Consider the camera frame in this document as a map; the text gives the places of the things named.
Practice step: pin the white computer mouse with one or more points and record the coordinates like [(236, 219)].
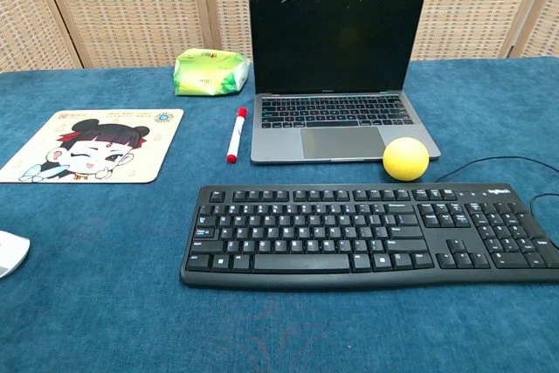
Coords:
[(13, 250)]

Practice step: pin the cartoon girl mouse pad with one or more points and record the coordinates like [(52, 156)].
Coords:
[(96, 150)]

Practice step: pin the red capped whiteboard marker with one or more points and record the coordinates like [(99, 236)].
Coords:
[(236, 135)]

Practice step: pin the grey open laptop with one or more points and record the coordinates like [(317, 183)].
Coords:
[(336, 128)]

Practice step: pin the black full-size keyboard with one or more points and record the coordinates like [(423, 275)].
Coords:
[(349, 237)]

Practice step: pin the green tissue pack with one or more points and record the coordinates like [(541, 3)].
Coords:
[(205, 73)]

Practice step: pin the yellow foam ball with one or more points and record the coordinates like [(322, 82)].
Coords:
[(406, 159)]

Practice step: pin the woven folding screen panel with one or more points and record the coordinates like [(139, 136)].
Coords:
[(463, 6), (548, 2), (22, 10), (131, 6), (231, 6)]

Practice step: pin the blue felt table cover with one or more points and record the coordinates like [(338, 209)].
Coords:
[(131, 303)]

